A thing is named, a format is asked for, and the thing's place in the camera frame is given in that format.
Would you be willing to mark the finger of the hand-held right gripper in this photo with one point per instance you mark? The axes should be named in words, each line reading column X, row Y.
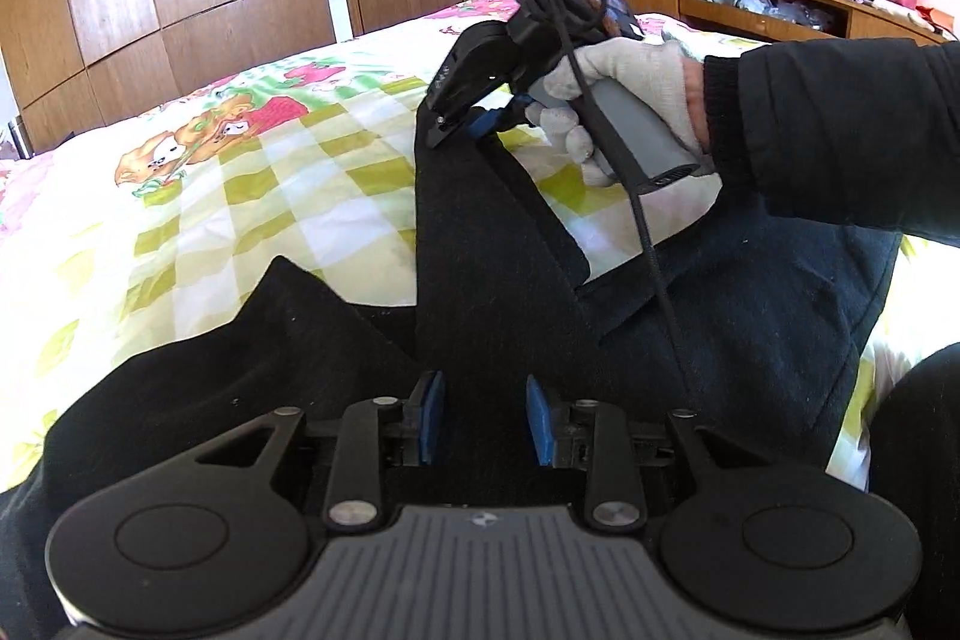
column 486, row 123
column 448, row 132

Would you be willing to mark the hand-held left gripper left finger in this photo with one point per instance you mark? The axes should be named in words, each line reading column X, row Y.
column 432, row 419

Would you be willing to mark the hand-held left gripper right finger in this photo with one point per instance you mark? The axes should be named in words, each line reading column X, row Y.
column 540, row 422

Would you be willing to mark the black pants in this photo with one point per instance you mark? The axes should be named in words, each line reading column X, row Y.
column 480, row 250

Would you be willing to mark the person's right forearm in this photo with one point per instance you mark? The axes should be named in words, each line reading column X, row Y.
column 840, row 138

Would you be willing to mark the person's right hand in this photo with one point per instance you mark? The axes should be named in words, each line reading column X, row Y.
column 645, row 66

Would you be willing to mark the printed checked blanket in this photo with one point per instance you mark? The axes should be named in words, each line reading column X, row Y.
column 247, row 175

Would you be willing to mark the person's dark clothing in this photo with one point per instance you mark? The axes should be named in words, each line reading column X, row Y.
column 926, row 497

